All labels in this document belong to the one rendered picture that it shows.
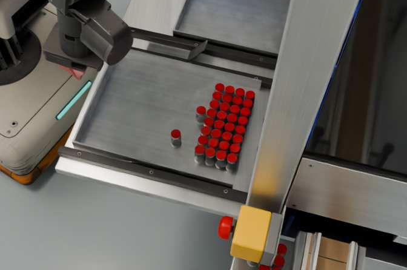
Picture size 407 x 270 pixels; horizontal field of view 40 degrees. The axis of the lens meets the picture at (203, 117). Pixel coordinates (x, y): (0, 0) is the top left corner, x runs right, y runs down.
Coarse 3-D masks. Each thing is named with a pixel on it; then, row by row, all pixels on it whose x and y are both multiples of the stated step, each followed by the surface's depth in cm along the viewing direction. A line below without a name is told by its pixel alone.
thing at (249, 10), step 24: (192, 0) 138; (216, 0) 138; (240, 0) 139; (264, 0) 139; (288, 0) 139; (192, 24) 134; (216, 24) 134; (240, 24) 135; (264, 24) 135; (240, 48) 128; (264, 48) 131
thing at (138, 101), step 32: (128, 64) 128; (160, 64) 127; (192, 64) 124; (96, 96) 121; (128, 96) 123; (160, 96) 124; (192, 96) 124; (256, 96) 124; (96, 128) 119; (128, 128) 119; (160, 128) 119; (192, 128) 119; (128, 160) 113; (160, 160) 115; (192, 160) 115
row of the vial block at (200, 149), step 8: (216, 88) 119; (216, 96) 118; (216, 104) 117; (208, 112) 116; (216, 112) 118; (208, 120) 115; (208, 128) 114; (200, 136) 113; (208, 136) 115; (200, 144) 113; (200, 152) 111; (200, 160) 114
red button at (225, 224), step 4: (224, 216) 96; (228, 216) 96; (220, 220) 96; (224, 220) 95; (228, 220) 95; (232, 220) 95; (220, 224) 95; (224, 224) 95; (228, 224) 95; (232, 224) 98; (220, 228) 95; (224, 228) 94; (228, 228) 94; (232, 228) 96; (220, 232) 95; (224, 232) 94; (228, 232) 94; (232, 232) 96; (220, 236) 95; (224, 236) 95; (228, 236) 95
